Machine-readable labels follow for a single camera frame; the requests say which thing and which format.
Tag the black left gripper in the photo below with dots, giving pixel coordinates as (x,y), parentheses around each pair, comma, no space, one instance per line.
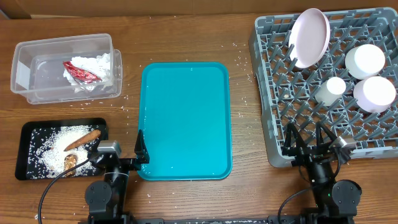
(141,157)

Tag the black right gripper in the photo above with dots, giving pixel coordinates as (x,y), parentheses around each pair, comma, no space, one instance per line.
(307,152)

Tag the brown sausage piece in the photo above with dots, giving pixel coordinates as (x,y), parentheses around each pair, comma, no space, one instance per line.
(83,140)

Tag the white cup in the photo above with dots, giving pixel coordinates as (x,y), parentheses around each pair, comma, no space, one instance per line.
(330,91)

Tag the brown food scrap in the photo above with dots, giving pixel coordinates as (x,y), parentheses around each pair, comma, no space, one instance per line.
(70,161)

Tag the red snack wrapper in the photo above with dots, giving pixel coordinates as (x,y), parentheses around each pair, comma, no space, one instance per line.
(80,74)

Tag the light green bowl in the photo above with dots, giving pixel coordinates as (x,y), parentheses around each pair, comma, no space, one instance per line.
(365,61)

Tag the large pink plate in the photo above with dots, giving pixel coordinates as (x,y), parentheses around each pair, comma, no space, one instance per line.
(310,36)

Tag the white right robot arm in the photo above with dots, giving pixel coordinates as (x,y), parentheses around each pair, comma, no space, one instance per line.
(336,201)

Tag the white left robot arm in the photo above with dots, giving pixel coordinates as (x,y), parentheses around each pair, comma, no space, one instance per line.
(106,198)

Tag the grey dishwasher rack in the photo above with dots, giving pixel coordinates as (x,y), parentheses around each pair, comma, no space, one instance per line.
(288,93)

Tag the teal plastic tray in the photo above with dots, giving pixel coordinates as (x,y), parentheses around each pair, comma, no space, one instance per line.
(185,116)

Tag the pile of white rice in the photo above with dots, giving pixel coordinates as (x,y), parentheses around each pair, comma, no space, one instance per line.
(52,153)

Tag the black plastic tray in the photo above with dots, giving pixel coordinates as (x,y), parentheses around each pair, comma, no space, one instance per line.
(33,136)

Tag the clear plastic bin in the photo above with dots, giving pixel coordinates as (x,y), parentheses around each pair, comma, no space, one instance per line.
(37,68)

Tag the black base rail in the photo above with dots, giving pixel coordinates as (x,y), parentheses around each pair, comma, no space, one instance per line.
(273,219)

